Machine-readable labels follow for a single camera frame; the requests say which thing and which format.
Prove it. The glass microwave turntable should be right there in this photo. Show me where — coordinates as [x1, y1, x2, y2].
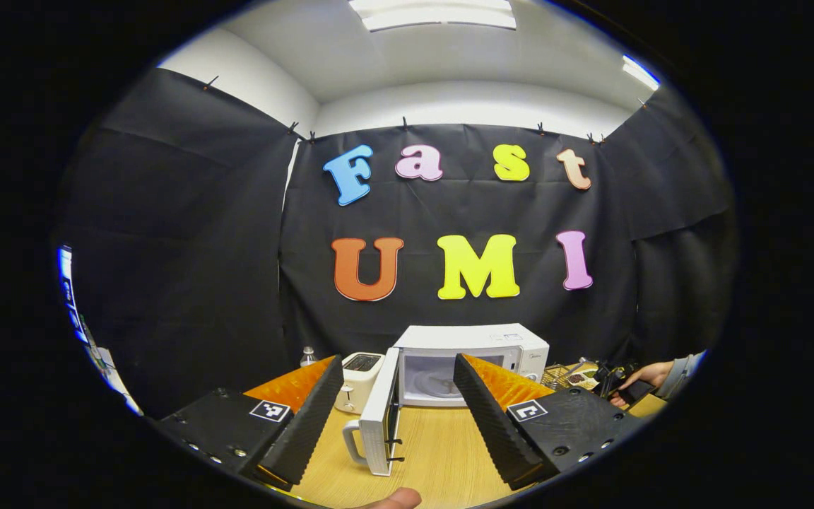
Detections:
[411, 371, 464, 400]

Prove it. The metal wire basket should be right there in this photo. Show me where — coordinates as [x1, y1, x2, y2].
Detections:
[541, 362, 581, 391]

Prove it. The white toaster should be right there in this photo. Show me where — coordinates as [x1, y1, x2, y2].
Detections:
[334, 352, 385, 415]

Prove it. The long ceiling light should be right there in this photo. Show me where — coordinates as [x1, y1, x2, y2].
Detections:
[348, 0, 517, 32]

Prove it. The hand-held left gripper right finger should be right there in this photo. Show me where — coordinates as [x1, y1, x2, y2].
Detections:
[453, 353, 644, 491]

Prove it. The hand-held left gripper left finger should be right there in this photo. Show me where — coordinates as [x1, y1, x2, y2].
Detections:
[156, 355, 346, 493]

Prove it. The white sectioned dish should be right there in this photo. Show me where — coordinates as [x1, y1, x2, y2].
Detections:
[566, 364, 600, 390]

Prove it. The small ceiling light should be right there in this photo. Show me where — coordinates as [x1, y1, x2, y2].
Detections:
[623, 55, 661, 91]

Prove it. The white microwave oven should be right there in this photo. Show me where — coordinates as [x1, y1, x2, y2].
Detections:
[342, 323, 550, 477]

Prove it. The black backdrop cloth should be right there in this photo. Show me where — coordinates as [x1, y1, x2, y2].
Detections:
[54, 67, 740, 418]

